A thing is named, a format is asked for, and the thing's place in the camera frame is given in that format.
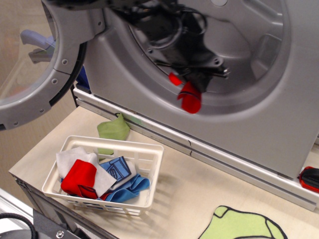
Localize red black tool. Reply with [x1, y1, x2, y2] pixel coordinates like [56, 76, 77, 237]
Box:
[298, 166, 319, 193]

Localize black metal bracket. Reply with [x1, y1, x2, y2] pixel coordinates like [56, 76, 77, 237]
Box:
[33, 209, 78, 239]

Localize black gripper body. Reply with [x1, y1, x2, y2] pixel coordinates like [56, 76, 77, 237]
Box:
[149, 37, 229, 78]

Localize red felt pants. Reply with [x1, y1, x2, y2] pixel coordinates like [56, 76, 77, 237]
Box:
[61, 159, 98, 199]

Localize black braided cable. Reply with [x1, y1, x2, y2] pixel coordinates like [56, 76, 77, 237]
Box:
[0, 213, 38, 239]

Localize white felt cloth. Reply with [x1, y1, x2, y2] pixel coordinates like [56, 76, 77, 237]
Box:
[55, 146, 138, 198]

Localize white plastic laundry basket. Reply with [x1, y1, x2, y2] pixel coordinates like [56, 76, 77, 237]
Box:
[42, 135, 163, 216]

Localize red felt shirt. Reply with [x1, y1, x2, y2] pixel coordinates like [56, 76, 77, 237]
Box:
[177, 82, 201, 114]

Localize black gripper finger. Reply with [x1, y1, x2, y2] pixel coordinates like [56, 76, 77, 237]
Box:
[187, 72, 213, 93]

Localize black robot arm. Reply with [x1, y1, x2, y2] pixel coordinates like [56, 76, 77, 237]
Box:
[50, 0, 229, 93]

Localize grey round washer door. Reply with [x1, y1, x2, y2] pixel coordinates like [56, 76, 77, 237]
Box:
[0, 0, 105, 130]

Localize lavender plastic object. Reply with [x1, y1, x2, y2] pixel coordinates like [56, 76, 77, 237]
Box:
[20, 29, 56, 64]

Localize blue felt cloth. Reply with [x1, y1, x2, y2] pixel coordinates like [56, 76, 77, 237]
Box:
[99, 156, 150, 203]

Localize green felt cloth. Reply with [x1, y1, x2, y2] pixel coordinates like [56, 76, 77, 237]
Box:
[97, 113, 130, 140]

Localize grey toy washing machine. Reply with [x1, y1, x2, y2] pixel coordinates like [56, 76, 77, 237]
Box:
[85, 0, 319, 178]

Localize white aluminium base rail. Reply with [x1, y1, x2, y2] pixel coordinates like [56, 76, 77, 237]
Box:
[73, 88, 319, 211]

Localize blue plastic block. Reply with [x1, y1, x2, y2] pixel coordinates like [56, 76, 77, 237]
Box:
[76, 66, 90, 93]

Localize light green felt shirt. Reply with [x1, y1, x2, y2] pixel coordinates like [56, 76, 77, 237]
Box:
[200, 206, 287, 239]

